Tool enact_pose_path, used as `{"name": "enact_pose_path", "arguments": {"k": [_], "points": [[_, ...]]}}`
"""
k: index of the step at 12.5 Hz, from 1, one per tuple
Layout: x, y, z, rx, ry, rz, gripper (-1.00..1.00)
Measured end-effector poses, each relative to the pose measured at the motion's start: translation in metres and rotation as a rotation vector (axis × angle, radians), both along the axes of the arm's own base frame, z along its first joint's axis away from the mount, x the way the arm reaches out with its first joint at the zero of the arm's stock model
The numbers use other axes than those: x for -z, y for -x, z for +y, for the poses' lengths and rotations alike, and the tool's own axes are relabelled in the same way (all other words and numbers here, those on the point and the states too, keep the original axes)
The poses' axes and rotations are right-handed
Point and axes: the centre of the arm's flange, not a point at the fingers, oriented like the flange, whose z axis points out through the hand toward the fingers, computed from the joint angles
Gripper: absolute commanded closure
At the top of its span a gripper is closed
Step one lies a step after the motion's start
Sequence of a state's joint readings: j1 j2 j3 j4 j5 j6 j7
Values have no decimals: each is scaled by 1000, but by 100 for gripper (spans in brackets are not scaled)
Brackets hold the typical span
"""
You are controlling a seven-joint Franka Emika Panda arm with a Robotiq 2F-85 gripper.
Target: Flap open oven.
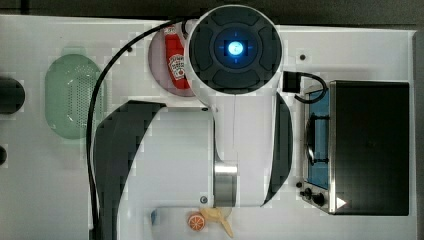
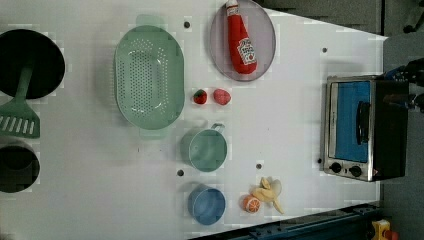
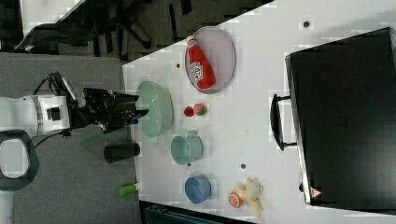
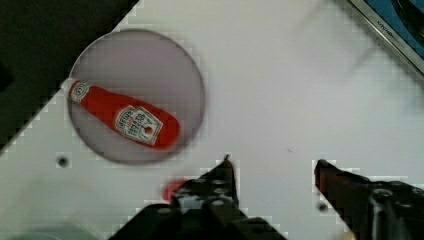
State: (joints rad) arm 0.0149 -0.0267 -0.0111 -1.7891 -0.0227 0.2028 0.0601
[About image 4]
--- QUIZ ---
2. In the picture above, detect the red ketchup bottle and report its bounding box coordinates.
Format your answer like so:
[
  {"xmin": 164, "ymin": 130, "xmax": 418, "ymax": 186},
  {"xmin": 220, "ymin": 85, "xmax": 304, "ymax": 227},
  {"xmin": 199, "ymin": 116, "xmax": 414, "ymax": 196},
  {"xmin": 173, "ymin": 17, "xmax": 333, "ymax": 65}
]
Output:
[{"xmin": 61, "ymin": 78, "xmax": 180, "ymax": 150}]

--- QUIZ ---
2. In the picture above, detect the black toaster oven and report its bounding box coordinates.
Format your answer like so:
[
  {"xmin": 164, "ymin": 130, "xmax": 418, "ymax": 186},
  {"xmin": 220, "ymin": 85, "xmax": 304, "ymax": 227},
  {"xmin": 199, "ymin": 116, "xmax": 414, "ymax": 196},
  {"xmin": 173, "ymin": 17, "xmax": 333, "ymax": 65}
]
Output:
[{"xmin": 346, "ymin": 0, "xmax": 424, "ymax": 75}]

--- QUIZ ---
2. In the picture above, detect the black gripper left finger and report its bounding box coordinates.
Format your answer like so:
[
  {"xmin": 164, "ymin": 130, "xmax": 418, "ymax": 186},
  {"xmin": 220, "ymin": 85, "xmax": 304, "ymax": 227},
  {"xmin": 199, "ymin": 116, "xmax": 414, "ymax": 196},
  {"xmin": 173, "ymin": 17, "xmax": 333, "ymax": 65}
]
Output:
[{"xmin": 109, "ymin": 159, "xmax": 287, "ymax": 240}]

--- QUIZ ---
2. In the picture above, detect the grey round plate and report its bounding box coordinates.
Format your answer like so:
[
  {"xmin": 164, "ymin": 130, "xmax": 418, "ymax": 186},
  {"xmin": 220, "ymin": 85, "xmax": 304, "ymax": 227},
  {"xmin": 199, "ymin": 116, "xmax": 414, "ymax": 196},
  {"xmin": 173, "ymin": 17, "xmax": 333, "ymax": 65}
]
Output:
[{"xmin": 67, "ymin": 29, "xmax": 205, "ymax": 165}]

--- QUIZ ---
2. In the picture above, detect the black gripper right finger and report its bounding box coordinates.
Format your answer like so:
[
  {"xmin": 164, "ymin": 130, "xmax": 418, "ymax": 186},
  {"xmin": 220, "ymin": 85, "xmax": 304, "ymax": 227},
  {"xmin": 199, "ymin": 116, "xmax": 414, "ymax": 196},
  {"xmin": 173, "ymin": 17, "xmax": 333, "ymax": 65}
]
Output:
[{"xmin": 314, "ymin": 159, "xmax": 424, "ymax": 240}]

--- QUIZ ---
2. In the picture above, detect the red strawberry toy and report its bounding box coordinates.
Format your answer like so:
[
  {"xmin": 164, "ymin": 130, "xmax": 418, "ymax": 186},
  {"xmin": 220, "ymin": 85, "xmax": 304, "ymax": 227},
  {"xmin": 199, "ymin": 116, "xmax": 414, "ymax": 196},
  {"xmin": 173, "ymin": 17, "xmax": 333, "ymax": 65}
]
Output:
[{"xmin": 161, "ymin": 179, "xmax": 186, "ymax": 202}]

